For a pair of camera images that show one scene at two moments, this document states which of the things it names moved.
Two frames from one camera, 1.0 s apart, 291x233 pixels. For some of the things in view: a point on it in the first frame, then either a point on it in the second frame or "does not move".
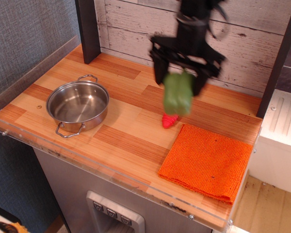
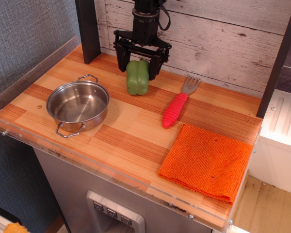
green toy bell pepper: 178,91 -> 137,76
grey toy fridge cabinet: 92,202 does not move
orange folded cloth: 213,165 does not move
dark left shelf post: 87,16 does not move
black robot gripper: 189,49 -> 144,36
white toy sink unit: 276,158 does not move
